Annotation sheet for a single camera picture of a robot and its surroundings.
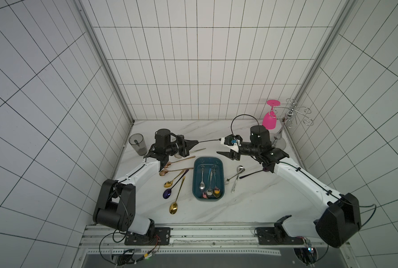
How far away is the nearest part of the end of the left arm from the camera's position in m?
0.66

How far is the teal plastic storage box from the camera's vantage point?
846 mm

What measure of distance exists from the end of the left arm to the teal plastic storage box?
8.4 inches
